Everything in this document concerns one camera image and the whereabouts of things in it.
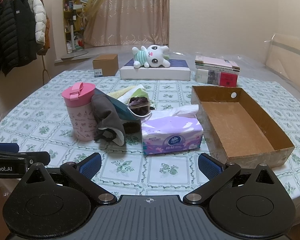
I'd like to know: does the beige curtain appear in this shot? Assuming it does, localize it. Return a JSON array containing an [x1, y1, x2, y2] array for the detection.
[[83, 0, 170, 47]]

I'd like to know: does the plastic wrapped headboard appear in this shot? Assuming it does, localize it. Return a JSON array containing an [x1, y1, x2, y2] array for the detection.
[[266, 34, 300, 88]]

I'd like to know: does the dark brown scrunchie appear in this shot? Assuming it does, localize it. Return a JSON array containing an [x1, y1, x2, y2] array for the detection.
[[123, 122, 141, 134]]

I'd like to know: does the white bunny plush toy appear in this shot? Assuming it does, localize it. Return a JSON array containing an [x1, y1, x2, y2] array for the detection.
[[132, 44, 171, 68]]

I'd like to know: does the small closed cardboard box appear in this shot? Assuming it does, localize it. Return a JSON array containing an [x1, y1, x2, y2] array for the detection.
[[93, 54, 119, 77]]

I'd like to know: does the black jacket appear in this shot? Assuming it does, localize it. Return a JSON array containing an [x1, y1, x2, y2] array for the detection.
[[0, 0, 38, 75]]

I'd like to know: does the open brown cardboard tray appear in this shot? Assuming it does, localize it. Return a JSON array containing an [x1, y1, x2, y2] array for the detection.
[[191, 86, 295, 168]]

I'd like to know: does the purple tissue pack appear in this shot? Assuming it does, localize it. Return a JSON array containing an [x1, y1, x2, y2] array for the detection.
[[141, 105, 203, 155]]

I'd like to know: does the yellow towel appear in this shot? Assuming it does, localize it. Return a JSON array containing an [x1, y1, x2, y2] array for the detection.
[[107, 86, 135, 99]]

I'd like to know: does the white cloth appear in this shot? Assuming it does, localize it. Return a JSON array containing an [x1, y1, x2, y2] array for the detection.
[[118, 85, 146, 104]]

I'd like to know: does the blue face mask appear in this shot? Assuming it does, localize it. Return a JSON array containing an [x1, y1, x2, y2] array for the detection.
[[94, 88, 151, 121]]

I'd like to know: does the bookshelf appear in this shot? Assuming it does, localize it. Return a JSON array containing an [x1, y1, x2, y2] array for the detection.
[[63, 0, 84, 54]]

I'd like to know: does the stack of books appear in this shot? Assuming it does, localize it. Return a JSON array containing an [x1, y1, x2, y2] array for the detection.
[[195, 55, 241, 87]]

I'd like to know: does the pink lidded cup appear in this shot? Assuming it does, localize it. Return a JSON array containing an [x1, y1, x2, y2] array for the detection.
[[61, 82, 97, 141]]

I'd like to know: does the white puffer jacket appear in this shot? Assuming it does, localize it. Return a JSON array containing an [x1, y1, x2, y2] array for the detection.
[[28, 0, 47, 45]]

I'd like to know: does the dark grey cloth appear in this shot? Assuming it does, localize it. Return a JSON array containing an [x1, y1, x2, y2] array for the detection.
[[91, 94, 126, 146]]

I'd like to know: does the green floral tablecloth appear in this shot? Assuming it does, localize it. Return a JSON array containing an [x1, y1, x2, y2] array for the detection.
[[0, 70, 300, 199]]

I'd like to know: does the standing fan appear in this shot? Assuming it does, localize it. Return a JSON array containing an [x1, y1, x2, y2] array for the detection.
[[61, 0, 103, 60]]

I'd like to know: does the brown jacket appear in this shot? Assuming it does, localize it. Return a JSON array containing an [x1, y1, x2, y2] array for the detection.
[[37, 0, 50, 56]]

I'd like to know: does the white flat box blue top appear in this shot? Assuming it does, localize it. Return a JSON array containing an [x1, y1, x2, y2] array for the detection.
[[120, 59, 191, 81]]

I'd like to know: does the green microfibre cloth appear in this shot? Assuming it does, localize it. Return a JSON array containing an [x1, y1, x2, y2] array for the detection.
[[129, 89, 155, 110]]

